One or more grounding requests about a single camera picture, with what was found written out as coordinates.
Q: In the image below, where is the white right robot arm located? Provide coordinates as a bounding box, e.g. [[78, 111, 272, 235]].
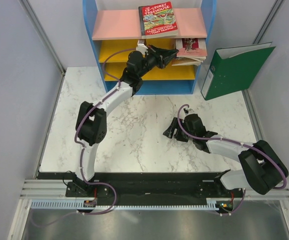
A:
[[163, 113, 289, 197]]

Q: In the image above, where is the red treehouse book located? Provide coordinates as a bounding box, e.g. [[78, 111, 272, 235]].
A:
[[138, 1, 179, 36]]

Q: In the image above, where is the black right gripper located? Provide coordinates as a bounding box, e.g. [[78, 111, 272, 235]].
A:
[[162, 117, 196, 143]]

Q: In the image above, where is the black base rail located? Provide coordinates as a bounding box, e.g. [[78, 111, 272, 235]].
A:
[[37, 171, 243, 206]]

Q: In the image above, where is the light blue cable duct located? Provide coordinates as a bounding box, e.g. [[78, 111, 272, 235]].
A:
[[30, 199, 233, 211]]

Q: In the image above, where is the pink castle cover book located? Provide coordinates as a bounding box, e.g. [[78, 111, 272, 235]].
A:
[[174, 38, 208, 59]]

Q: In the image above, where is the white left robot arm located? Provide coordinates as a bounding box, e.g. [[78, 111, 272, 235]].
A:
[[65, 45, 179, 197]]

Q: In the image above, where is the dark blue 1984 book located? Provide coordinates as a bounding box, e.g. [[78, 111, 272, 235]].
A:
[[141, 34, 178, 39]]

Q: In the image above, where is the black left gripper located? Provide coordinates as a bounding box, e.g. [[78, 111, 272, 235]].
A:
[[138, 45, 180, 79]]

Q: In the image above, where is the tan Othello book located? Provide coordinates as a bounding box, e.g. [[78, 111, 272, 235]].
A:
[[171, 57, 203, 66]]

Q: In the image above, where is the green lever arch binder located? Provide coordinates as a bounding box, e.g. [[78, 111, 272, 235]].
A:
[[201, 42, 275, 101]]

